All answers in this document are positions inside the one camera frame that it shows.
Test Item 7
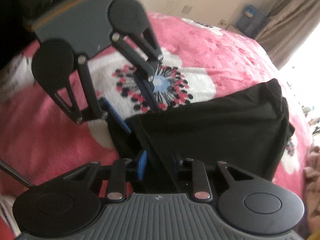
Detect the black garment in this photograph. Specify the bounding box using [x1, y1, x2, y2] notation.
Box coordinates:
[107, 78, 296, 193]

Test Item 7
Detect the pink floral fleece blanket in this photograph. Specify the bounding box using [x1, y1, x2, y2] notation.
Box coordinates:
[1, 13, 310, 239]

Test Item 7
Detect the blue box by wall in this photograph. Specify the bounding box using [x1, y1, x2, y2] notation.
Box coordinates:
[236, 5, 269, 39]

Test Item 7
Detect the brown curtain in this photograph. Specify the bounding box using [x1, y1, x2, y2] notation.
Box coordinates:
[255, 0, 319, 69]

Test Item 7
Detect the cardboard box by wall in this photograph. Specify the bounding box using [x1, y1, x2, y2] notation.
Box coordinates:
[226, 24, 245, 36]

